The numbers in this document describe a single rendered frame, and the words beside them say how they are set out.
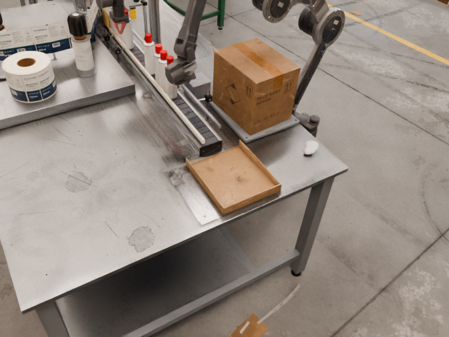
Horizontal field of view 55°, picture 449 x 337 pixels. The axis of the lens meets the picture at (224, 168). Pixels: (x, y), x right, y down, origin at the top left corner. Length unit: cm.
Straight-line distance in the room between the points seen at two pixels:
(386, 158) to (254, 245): 127
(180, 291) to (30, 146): 93
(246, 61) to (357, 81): 231
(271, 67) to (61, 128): 95
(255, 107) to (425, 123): 222
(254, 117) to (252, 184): 31
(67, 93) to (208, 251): 102
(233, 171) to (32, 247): 79
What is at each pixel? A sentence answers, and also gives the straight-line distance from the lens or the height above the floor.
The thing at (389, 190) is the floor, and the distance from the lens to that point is 311.
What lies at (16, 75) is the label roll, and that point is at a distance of 208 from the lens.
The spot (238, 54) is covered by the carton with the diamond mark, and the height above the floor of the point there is 112.
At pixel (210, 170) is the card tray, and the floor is 83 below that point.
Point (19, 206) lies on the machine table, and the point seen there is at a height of 83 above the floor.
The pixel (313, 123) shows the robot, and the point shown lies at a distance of 297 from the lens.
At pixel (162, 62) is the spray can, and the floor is 104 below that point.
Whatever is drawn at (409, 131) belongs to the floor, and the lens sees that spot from 368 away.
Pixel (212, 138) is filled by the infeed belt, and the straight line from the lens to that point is 184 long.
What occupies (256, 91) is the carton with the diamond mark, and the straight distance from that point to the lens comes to 178.
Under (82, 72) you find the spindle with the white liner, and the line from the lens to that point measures 226.
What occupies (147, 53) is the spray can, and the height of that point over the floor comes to 100.
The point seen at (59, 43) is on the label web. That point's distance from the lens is 241.
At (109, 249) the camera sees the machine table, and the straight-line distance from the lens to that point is 154.
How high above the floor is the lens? 207
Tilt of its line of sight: 44 degrees down
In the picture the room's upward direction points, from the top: 4 degrees clockwise
